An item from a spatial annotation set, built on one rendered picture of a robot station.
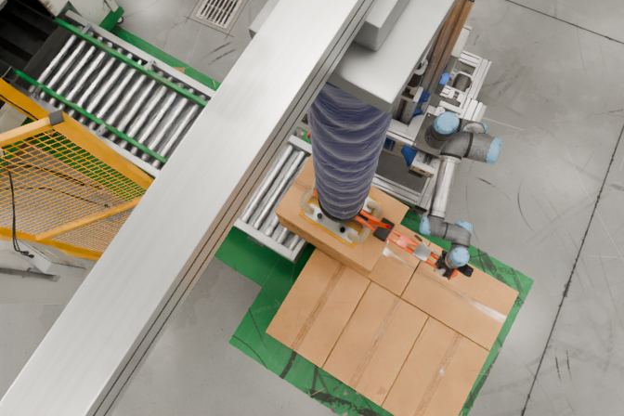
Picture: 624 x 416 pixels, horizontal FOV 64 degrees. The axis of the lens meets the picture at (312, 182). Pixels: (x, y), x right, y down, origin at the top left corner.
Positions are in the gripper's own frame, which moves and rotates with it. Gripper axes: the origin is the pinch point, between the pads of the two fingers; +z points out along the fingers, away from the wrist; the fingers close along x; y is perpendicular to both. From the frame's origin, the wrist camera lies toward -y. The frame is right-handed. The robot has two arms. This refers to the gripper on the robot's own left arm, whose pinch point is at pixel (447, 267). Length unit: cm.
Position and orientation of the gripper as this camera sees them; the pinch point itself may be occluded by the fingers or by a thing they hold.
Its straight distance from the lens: 254.6
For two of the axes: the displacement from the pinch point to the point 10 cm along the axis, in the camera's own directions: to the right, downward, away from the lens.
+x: -5.3, 8.2, -2.1
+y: -8.5, -5.0, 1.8
